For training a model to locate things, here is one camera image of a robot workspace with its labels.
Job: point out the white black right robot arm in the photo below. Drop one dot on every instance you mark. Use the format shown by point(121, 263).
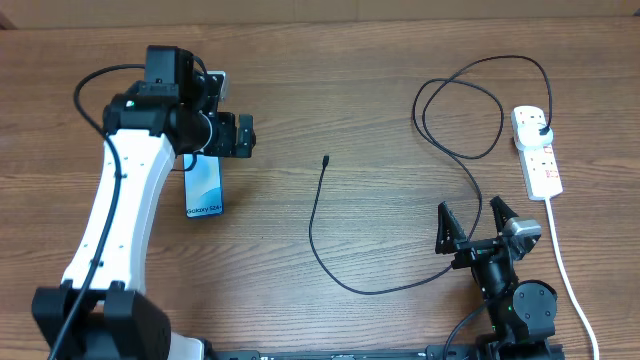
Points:
point(521, 313)

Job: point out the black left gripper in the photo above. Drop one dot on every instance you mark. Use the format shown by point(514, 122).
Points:
point(224, 144)

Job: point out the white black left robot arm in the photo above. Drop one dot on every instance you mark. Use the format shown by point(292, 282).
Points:
point(100, 310)

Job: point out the white charger plug adapter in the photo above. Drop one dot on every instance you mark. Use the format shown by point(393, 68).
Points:
point(529, 137)

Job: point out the white power strip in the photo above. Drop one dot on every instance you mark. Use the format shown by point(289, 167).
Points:
point(539, 166)

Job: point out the Samsung Galaxy smartphone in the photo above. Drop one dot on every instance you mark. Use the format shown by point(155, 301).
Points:
point(203, 186)

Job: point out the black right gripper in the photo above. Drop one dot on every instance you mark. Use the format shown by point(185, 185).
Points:
point(450, 240)

